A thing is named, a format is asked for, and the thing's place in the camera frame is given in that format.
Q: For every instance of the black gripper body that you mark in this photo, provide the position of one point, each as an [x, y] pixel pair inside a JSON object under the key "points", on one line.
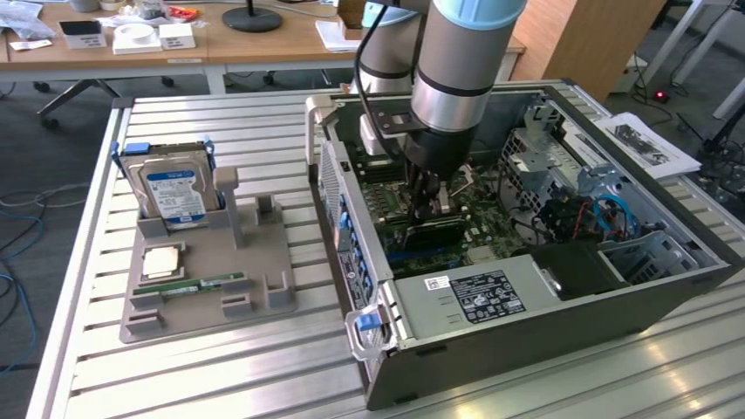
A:
{"points": [[439, 150]]}

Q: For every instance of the black graphics card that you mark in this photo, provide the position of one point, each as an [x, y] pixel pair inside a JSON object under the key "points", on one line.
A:
{"points": [[436, 235]]}

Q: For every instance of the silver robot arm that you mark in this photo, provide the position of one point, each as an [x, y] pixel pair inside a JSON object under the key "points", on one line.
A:
{"points": [[453, 65]]}

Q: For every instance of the CPU socket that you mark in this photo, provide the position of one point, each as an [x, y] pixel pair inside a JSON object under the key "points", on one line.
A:
{"points": [[404, 194]]}

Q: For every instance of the metal socket cover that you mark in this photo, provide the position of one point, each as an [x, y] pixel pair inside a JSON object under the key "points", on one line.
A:
{"points": [[464, 179]]}

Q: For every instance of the green RAM stick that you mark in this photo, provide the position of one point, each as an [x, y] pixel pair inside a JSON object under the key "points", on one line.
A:
{"points": [[399, 223], [187, 286]]}

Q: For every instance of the green motherboard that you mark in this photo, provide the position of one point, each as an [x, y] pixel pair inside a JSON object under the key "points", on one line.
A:
{"points": [[489, 222]]}

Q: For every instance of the blue expansion slot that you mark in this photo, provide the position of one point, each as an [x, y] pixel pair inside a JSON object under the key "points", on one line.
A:
{"points": [[399, 255]]}

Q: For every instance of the silver chipset heatsink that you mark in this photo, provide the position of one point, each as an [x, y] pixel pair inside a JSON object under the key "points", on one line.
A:
{"points": [[483, 255]]}

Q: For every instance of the metal drive cage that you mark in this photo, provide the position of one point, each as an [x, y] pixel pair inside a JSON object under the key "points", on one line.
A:
{"points": [[536, 174]]}

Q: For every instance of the grey power supply unit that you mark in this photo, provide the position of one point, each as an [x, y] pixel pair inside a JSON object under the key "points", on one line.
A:
{"points": [[443, 314]]}

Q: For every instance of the blue case latch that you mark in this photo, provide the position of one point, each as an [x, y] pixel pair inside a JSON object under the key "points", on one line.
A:
{"points": [[367, 324]]}

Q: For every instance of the white paper pile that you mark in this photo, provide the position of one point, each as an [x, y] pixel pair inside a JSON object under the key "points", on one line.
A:
{"points": [[335, 37]]}

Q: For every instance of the brown cardboard box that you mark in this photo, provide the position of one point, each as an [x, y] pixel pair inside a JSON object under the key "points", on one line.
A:
{"points": [[349, 13]]}

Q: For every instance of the printed paper stack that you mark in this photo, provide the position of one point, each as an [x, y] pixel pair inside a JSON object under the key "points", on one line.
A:
{"points": [[647, 144]]}

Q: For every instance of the wooden cabinet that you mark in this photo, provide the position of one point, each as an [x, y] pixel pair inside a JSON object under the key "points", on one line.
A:
{"points": [[593, 43]]}

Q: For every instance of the metal disk bay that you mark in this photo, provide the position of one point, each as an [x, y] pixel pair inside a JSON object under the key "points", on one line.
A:
{"points": [[657, 257]]}

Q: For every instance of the wooden desk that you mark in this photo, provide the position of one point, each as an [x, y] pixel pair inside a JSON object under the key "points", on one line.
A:
{"points": [[261, 43]]}

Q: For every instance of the grey parts rack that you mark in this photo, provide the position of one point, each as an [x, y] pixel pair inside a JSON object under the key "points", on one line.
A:
{"points": [[210, 262]]}

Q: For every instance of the dark grey PC case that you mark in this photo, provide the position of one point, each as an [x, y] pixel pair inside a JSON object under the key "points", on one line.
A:
{"points": [[524, 362]]}

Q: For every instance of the power strip red light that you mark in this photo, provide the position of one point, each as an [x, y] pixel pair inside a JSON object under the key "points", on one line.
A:
{"points": [[660, 97]]}

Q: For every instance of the hard disk blue label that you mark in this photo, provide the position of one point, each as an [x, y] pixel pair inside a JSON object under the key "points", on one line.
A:
{"points": [[175, 192]]}

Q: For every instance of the black round lamp base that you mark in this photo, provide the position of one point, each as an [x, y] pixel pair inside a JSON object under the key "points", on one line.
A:
{"points": [[251, 19]]}

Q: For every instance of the silver CPU chip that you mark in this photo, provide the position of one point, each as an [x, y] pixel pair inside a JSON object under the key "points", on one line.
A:
{"points": [[163, 262]]}

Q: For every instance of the black tripod stand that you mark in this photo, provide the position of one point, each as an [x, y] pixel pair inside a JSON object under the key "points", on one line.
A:
{"points": [[719, 148]]}

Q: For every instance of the hard drive with blue caddy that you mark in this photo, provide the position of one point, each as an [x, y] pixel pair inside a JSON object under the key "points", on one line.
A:
{"points": [[139, 148]]}

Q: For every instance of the plain white box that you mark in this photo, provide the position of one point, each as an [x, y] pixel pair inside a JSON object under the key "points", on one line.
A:
{"points": [[176, 37]]}

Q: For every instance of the red small parts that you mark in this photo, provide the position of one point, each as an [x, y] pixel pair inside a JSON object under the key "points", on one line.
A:
{"points": [[183, 14]]}

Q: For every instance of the flat white box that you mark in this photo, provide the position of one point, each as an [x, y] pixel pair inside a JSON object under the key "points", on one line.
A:
{"points": [[136, 49]]}

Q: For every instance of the white tape roll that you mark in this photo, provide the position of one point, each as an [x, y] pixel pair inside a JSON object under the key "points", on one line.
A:
{"points": [[134, 32]]}

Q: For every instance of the black chair base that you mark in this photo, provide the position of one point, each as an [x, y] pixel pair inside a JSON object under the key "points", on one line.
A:
{"points": [[87, 84]]}

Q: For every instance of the white box black top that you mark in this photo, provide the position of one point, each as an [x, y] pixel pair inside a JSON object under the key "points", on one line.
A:
{"points": [[84, 39]]}

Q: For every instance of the grey cup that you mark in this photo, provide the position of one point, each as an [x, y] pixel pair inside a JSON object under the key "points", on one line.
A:
{"points": [[84, 5]]}

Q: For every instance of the white label card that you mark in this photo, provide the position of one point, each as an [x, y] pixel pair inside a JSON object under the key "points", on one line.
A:
{"points": [[30, 45]]}

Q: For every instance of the clear plastic bag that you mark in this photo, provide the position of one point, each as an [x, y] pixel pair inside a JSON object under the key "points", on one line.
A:
{"points": [[23, 17]]}

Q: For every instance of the white wrist camera with mount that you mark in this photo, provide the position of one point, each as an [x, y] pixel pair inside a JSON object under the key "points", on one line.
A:
{"points": [[372, 135]]}

